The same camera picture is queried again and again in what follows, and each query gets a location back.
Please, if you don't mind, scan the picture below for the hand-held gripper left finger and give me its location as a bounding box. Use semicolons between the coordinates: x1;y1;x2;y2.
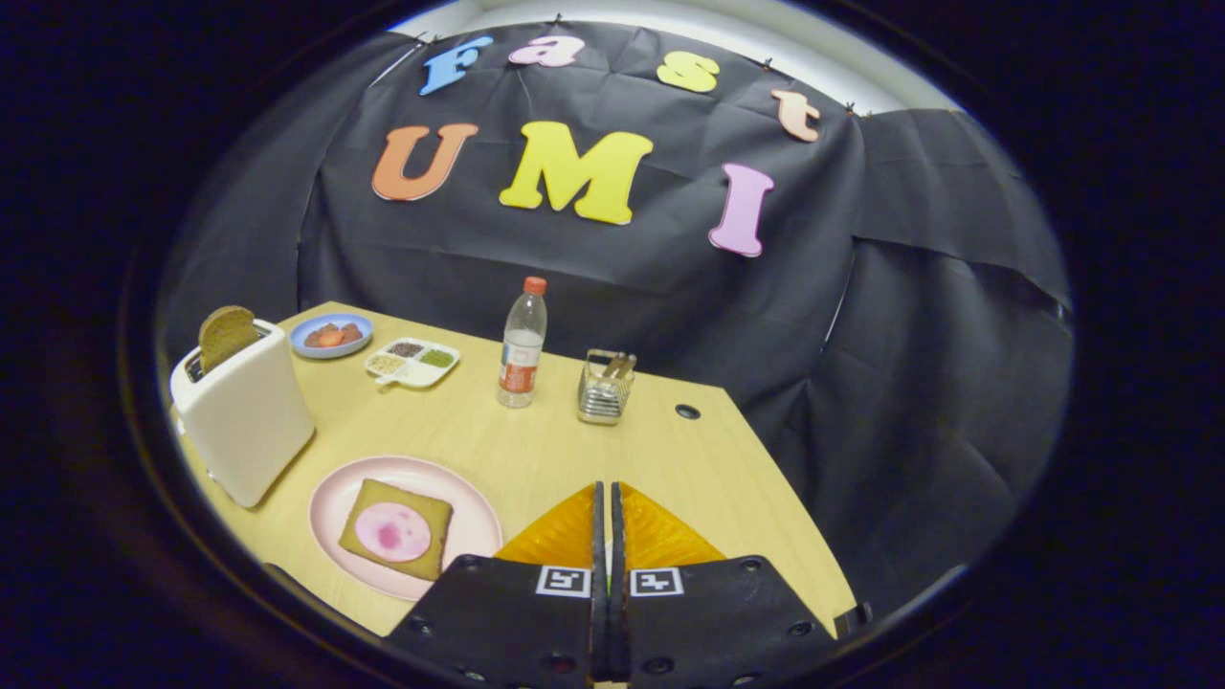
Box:
388;481;610;688

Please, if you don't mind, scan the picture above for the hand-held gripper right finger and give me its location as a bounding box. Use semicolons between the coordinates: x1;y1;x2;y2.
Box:
610;481;839;688

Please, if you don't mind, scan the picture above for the brown bread slice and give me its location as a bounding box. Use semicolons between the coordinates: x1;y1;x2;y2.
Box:
198;305;259;375

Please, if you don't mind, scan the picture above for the bread slice under ham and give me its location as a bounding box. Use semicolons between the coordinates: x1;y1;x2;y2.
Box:
338;478;455;582

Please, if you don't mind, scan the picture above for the pink ham slice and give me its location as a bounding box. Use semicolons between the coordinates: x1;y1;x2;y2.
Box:
354;502;433;563

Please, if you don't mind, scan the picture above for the pink round plate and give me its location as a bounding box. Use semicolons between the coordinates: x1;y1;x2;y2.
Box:
308;456;504;602

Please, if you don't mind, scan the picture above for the clear plastic water bottle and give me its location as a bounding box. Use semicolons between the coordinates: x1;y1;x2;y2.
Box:
497;277;549;410

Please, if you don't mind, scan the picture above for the white divided condiment tray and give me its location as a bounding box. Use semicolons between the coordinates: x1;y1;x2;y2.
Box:
364;338;461;389

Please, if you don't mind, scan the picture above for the white toaster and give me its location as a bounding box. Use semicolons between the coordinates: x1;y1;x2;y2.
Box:
170;319;316;508

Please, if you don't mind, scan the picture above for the black backdrop cloth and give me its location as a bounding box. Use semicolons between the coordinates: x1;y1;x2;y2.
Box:
158;21;1073;613

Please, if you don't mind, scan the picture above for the blue plate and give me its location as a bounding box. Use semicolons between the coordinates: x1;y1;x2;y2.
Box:
289;313;374;360

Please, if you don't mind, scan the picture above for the metal wire utensil holder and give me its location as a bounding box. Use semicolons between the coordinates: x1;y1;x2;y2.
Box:
577;349;637;426

